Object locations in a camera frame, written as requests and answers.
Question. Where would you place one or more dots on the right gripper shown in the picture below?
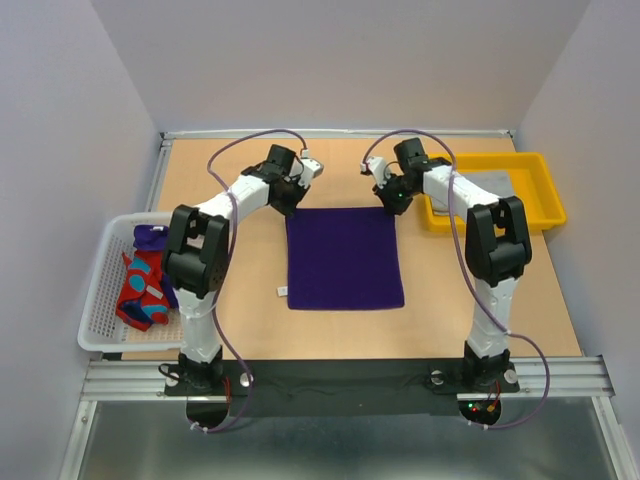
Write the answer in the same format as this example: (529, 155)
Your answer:
(393, 206)

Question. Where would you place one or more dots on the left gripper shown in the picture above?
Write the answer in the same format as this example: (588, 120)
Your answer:
(299, 192)

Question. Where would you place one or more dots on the purple towel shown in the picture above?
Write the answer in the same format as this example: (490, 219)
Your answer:
(343, 259)
(152, 240)

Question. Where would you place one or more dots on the grey panda towel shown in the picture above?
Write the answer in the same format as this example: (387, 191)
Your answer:
(495, 182)

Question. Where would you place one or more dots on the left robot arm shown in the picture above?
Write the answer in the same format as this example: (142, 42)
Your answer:
(198, 251)

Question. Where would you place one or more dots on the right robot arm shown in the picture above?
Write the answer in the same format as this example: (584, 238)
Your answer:
(493, 255)

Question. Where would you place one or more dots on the yellow plastic tray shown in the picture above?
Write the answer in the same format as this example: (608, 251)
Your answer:
(531, 180)

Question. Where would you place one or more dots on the red blue patterned towel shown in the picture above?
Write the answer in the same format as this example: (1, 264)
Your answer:
(142, 302)

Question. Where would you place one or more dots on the white plastic basket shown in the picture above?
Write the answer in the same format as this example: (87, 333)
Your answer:
(101, 330)

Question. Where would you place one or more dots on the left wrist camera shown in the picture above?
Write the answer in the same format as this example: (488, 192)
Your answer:
(310, 169)

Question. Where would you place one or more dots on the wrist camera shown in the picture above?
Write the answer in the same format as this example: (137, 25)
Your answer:
(378, 168)
(310, 169)

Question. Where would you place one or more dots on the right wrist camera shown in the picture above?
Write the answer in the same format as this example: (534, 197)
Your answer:
(378, 168)

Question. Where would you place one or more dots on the aluminium back rail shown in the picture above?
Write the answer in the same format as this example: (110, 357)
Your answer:
(333, 133)

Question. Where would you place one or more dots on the aluminium rail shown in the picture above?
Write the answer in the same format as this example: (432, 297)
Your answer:
(333, 133)
(570, 377)

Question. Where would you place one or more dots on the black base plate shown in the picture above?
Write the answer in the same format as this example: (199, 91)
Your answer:
(289, 388)

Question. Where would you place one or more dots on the aluminium front rail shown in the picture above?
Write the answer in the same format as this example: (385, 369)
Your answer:
(570, 377)

